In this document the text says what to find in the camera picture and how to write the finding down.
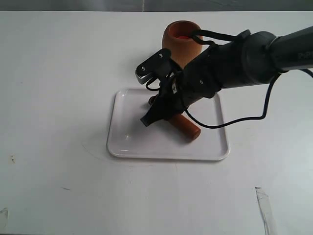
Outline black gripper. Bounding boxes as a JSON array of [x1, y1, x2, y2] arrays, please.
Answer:
[[140, 47, 221, 127]]

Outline brown wooden pestle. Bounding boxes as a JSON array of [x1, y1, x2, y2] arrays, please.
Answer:
[[148, 95, 201, 142]]

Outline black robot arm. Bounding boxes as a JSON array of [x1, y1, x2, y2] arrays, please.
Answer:
[[135, 27, 313, 126]]

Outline wooden mortar cup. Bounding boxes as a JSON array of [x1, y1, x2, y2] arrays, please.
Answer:
[[162, 21, 202, 69]]

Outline white rectangular tray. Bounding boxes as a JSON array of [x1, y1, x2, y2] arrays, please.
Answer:
[[107, 88, 230, 161]]

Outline clear tape strip right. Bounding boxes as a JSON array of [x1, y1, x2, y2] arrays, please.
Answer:
[[255, 187, 277, 235]]

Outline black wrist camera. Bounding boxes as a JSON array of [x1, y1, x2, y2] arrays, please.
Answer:
[[135, 48, 182, 92]]

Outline black cable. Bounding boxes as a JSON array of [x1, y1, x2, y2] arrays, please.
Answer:
[[182, 28, 313, 129]]

